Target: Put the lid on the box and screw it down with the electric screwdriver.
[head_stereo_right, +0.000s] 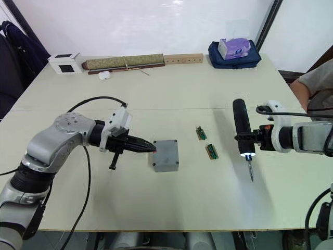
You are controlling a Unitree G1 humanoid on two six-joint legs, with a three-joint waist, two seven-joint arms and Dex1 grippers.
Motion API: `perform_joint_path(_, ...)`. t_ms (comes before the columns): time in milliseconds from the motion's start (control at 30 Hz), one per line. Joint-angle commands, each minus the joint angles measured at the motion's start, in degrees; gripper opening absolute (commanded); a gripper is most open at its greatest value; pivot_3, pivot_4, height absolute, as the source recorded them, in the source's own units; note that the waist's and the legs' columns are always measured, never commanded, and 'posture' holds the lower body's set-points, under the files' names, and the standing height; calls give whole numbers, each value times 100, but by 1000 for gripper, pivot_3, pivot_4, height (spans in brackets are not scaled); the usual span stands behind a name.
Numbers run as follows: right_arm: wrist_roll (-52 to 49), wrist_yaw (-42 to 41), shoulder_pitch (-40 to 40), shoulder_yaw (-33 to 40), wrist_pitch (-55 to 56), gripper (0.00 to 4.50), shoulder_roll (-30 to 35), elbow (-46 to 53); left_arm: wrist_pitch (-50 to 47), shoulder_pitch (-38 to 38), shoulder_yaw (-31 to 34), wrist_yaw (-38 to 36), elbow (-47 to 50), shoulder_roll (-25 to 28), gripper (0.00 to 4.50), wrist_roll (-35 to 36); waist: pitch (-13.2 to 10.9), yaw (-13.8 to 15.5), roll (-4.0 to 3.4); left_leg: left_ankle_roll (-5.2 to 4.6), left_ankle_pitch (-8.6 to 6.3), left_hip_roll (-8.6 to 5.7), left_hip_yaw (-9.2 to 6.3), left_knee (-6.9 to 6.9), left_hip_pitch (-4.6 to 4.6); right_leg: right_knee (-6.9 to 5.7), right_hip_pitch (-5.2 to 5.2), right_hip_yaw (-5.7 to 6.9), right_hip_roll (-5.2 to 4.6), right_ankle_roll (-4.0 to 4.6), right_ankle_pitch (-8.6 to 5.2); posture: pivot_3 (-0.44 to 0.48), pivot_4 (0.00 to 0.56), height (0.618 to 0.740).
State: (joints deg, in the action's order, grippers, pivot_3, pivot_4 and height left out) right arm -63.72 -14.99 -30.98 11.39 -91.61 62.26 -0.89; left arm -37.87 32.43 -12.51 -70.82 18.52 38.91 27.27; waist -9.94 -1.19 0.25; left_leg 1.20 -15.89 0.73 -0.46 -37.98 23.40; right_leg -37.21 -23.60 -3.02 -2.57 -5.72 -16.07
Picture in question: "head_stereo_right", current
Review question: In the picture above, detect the black frame bar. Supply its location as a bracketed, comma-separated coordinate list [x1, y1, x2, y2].
[254, 0, 284, 54]
[5, 0, 49, 57]

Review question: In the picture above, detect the grey rounded shape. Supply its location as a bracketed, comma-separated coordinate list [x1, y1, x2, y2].
[110, 231, 143, 250]
[185, 231, 218, 250]

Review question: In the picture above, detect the dark navy jacket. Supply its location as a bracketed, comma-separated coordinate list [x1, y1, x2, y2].
[0, 20, 52, 115]

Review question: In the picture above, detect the dark brown wooden rod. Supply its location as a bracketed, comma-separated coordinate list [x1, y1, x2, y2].
[87, 62, 167, 76]

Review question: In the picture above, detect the rolled green gold scroll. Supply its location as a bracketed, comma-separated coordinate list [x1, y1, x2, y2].
[82, 53, 166, 71]

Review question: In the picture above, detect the navy blue fabric bag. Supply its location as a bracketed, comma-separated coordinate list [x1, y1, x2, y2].
[208, 40, 262, 70]

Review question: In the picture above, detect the dark brown furniture edge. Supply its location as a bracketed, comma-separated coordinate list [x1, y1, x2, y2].
[279, 69, 304, 84]

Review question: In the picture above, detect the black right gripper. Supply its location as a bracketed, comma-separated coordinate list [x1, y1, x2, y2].
[234, 124, 274, 152]

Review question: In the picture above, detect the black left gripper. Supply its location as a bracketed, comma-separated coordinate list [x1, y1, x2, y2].
[106, 129, 157, 170]

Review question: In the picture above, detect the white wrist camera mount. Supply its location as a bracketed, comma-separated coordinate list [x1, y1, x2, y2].
[256, 100, 294, 154]
[98, 106, 133, 152]

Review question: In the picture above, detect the black electric screwdriver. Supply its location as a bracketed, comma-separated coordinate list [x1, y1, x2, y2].
[232, 98, 258, 183]

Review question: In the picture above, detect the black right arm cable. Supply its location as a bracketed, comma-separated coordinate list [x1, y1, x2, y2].
[255, 105, 333, 230]

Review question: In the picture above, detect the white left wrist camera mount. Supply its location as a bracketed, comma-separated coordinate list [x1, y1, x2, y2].
[98, 106, 133, 152]

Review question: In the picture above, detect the grey plastic junction box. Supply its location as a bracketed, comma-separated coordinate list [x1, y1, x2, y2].
[148, 162, 180, 173]

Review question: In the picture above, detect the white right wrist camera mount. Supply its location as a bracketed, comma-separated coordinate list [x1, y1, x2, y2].
[256, 100, 294, 154]

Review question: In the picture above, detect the white box with black squares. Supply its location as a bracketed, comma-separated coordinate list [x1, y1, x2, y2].
[47, 52, 84, 76]

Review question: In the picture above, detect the wooden block with holes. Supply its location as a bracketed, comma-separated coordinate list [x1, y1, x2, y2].
[163, 53, 204, 65]

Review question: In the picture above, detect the grey plastic box lid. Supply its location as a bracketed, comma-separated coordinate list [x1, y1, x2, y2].
[148, 140, 180, 167]

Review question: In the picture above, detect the purple tissue pack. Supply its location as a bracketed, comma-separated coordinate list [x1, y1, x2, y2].
[217, 37, 252, 59]

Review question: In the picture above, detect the small green terminal block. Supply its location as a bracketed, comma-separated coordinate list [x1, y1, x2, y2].
[196, 126, 208, 141]
[205, 143, 220, 160]

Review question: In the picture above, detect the black table frame leg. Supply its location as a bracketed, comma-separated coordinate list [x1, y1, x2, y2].
[233, 230, 258, 250]

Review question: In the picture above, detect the person in grey shirt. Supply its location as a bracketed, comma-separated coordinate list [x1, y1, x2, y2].
[298, 62, 333, 122]

